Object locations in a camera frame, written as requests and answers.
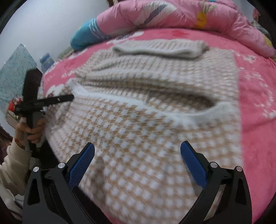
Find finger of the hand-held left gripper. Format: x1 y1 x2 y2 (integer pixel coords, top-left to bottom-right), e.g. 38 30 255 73
15 95 75 113

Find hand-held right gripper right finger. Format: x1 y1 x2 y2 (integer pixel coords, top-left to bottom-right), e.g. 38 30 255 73
180 141 253 224

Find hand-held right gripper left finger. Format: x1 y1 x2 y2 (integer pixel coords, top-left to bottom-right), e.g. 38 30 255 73
22 142 95 224

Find beige white houndstooth coat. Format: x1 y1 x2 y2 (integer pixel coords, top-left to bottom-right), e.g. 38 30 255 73
44 39 244 224

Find person's left forearm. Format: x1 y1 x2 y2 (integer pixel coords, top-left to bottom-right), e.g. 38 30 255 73
0 138 32 209

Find person's left hand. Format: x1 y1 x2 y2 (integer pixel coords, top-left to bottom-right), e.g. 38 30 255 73
16 117 47 144

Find red packet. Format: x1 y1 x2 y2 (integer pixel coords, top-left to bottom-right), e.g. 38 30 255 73
7 96 24 112

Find teal patterned panel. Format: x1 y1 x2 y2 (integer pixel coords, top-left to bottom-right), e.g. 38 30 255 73
0 43 38 112

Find pink floral bed blanket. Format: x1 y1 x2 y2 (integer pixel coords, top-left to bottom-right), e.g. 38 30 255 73
41 28 276 224

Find pink printed quilt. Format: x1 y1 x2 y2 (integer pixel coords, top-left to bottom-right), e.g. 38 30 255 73
70 0 276 57

